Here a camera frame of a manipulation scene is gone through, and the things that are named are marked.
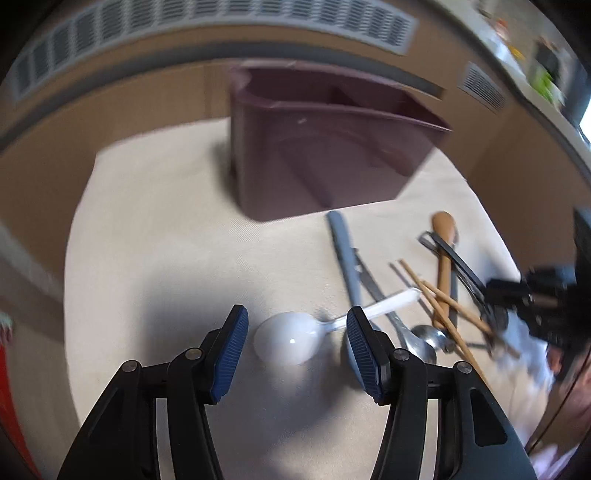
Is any steel spoon textured handle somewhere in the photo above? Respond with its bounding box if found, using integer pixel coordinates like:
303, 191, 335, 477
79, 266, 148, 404
355, 252, 437, 364

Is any white plastic spoon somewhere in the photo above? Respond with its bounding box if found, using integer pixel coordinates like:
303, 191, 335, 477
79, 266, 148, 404
253, 288, 421, 366

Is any grey-blue plastic spoon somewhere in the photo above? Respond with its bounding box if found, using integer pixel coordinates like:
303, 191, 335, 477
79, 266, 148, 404
327, 211, 362, 306

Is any wooden chopstick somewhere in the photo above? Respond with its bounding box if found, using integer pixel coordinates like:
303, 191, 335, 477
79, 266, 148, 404
399, 259, 494, 336
407, 270, 488, 385

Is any brown wooden spoon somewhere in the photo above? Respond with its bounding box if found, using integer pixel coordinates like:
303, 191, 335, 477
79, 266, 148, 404
431, 211, 458, 325

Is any black shovel-handle spoon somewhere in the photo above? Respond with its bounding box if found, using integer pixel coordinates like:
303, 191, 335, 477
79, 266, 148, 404
419, 231, 485, 307

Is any white table cloth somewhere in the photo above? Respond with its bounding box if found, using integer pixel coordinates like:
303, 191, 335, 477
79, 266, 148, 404
63, 113, 557, 480

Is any maroon plastic utensil caddy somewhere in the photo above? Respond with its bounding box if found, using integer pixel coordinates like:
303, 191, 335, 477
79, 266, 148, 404
228, 62, 452, 222

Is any small silver vent grille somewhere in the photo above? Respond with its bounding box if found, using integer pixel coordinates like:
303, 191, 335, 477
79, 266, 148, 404
458, 62, 506, 113

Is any long silver vent grille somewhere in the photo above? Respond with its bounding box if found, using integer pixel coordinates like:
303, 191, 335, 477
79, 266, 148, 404
8, 0, 420, 101

